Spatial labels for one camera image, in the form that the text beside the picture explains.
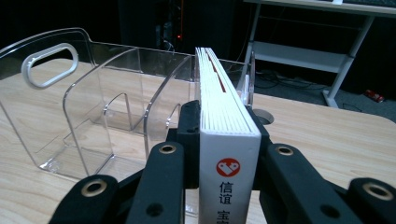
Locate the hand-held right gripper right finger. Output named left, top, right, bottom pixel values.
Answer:
left=246, top=105, right=357, bottom=224

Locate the clear acrylic divided organizer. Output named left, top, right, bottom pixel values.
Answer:
left=0, top=27, right=257, bottom=217

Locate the grey table cable grommet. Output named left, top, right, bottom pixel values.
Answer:
left=252, top=108, right=276, bottom=126

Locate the black computer tower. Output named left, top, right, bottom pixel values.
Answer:
left=117, top=0, right=235, bottom=61

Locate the small red object on floor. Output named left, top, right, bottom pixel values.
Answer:
left=364, top=89, right=386, bottom=104

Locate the white metal stand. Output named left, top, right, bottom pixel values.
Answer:
left=242, top=0, right=396, bottom=109

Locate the bundle of black floor cables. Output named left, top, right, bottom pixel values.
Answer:
left=254, top=69, right=329, bottom=91

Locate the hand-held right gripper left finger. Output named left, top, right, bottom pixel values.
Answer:
left=125, top=100, right=201, bottom=224

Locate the white book with green cover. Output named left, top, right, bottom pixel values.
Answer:
left=194, top=46, right=262, bottom=224

